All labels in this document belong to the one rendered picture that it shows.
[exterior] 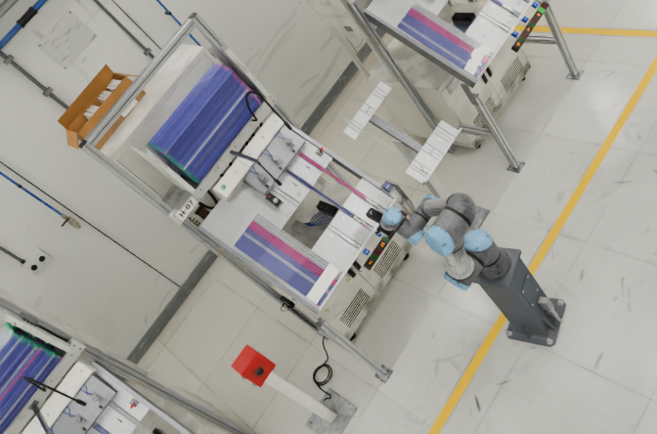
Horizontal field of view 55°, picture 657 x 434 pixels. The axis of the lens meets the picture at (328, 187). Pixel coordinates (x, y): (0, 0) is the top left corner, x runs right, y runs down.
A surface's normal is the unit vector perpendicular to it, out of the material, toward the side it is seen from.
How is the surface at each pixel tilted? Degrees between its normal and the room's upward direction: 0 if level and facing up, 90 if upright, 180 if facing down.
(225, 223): 44
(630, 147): 0
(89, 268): 90
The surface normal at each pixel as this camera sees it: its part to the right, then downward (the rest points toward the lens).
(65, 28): 0.62, 0.22
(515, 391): -0.54, -0.57
